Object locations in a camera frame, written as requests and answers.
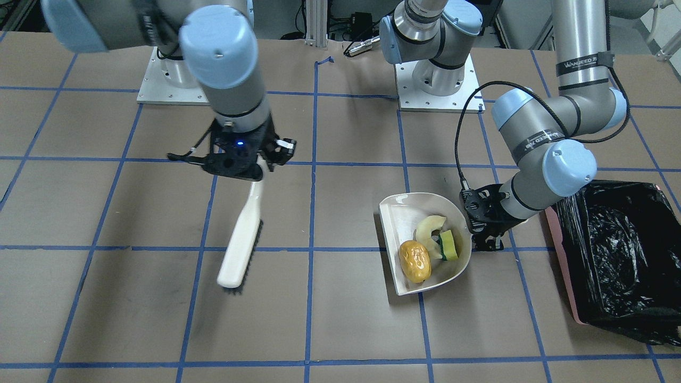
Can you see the beige plastic dustpan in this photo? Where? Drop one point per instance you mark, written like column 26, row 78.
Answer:
column 400, row 215

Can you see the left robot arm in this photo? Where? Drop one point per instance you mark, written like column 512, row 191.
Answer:
column 544, row 135

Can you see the aluminium frame post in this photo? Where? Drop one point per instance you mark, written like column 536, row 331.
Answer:
column 316, row 23

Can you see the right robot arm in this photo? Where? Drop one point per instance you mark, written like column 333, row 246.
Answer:
column 216, row 41

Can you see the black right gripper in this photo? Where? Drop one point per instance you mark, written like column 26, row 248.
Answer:
column 276, row 150

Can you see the bin with black bag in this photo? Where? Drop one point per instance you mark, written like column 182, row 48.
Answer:
column 618, row 248

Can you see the yellow green sponge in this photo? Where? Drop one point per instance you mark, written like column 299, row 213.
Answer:
column 447, row 245

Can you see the yellow potato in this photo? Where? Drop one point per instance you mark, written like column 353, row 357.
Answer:
column 415, row 261

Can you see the pale pumpkin slice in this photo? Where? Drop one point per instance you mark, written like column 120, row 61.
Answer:
column 425, row 231

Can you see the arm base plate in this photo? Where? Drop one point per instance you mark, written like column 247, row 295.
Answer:
column 169, row 82
column 423, row 87

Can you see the cream hand brush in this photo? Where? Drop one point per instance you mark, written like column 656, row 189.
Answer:
column 243, row 241

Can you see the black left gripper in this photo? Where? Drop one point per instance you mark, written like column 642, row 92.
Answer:
column 503, row 217

